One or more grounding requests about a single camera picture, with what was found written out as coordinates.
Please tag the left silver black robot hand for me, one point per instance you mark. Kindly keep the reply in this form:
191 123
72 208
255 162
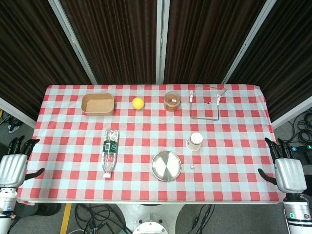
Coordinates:
12 170

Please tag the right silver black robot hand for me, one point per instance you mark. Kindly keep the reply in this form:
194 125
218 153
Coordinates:
290 175

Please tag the white paper cup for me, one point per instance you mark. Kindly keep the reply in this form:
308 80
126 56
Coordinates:
195 142

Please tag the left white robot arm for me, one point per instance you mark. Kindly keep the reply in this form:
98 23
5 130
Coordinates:
6 204

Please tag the clear plastic water bottle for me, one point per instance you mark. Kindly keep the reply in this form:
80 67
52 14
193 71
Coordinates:
110 151

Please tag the brown paper food box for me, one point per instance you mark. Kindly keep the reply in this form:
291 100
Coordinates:
97 106

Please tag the dark brown partition screen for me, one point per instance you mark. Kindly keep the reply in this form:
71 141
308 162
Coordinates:
280 61
117 44
207 44
29 61

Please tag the round stainless steel plate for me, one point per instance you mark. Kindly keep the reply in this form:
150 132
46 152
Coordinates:
166 166

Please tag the red white checkered tablecloth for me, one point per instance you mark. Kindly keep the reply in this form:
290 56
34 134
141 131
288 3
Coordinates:
146 136

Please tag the clear jar with orange contents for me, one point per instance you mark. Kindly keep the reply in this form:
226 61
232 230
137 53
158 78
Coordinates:
172 102

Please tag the yellow ball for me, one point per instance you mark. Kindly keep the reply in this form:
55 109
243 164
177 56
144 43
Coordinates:
138 103

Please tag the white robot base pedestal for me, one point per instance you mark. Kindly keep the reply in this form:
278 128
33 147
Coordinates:
150 219

